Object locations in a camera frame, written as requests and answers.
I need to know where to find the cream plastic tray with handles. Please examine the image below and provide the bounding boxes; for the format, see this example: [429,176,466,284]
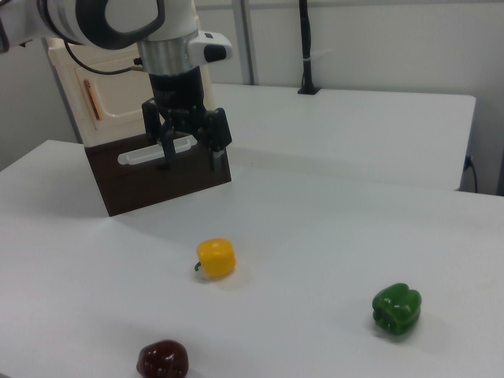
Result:
[46,0,233,217]

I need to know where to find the green bell pepper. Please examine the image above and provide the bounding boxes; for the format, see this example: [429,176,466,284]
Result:
[371,282,423,335]

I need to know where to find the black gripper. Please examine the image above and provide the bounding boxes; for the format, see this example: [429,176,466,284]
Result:
[141,66,233,173]

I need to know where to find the dark brown cabinet drawer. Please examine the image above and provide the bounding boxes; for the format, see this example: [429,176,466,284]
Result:
[85,132,233,217]

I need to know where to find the yellow bell pepper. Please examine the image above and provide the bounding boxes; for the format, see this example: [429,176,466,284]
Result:
[192,237,237,280]

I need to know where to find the cream cabinet door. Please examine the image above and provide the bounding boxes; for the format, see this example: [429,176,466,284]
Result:
[67,58,158,132]

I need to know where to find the black wall power cable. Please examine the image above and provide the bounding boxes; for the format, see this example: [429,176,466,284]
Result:
[464,155,480,194]

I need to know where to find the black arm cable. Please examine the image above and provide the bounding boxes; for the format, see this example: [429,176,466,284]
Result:
[63,39,143,76]

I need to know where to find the white drawer handle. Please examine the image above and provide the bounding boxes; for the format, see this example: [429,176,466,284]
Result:
[117,135,196,167]

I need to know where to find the copper door handle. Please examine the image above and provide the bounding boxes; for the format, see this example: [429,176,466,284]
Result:
[83,78,102,121]

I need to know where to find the black mount pole with base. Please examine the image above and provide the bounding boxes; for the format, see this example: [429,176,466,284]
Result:
[296,0,322,96]

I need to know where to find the dark red apple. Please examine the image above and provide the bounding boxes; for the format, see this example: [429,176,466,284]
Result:
[135,339,190,378]

